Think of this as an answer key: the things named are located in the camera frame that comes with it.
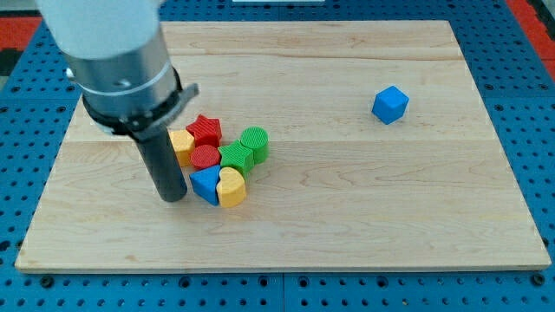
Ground blue triangle block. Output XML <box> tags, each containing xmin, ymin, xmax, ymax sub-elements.
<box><xmin>189</xmin><ymin>165</ymin><xmax>220</xmax><ymax>205</ymax></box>

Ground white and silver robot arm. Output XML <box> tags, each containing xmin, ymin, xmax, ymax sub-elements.
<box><xmin>36</xmin><ymin>0</ymin><xmax>199</xmax><ymax>140</ymax></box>

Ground green cylinder block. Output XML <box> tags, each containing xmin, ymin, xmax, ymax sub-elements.
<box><xmin>239</xmin><ymin>126</ymin><xmax>269</xmax><ymax>165</ymax></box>

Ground green star block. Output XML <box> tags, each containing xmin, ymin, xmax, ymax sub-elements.
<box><xmin>218</xmin><ymin>140</ymin><xmax>254</xmax><ymax>179</ymax></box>

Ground yellow heart block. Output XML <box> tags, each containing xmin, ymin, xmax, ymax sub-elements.
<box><xmin>216</xmin><ymin>167</ymin><xmax>246</xmax><ymax>208</ymax></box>

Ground wooden board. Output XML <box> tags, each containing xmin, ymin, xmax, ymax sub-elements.
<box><xmin>16</xmin><ymin>20</ymin><xmax>551</xmax><ymax>274</ymax></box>

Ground red cylinder block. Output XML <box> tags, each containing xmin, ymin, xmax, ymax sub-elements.
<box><xmin>190</xmin><ymin>145</ymin><xmax>221</xmax><ymax>170</ymax></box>

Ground red star block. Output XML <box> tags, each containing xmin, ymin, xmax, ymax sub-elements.
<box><xmin>186</xmin><ymin>114</ymin><xmax>222</xmax><ymax>147</ymax></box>

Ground yellow hexagon block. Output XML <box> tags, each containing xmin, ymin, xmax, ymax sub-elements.
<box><xmin>169</xmin><ymin>129</ymin><xmax>195</xmax><ymax>167</ymax></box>

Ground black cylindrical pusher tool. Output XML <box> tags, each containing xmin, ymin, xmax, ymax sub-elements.
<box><xmin>135</xmin><ymin>130</ymin><xmax>187</xmax><ymax>202</ymax></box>

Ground blue cube block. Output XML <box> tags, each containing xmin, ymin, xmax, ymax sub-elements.
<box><xmin>371</xmin><ymin>86</ymin><xmax>409</xmax><ymax>125</ymax></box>

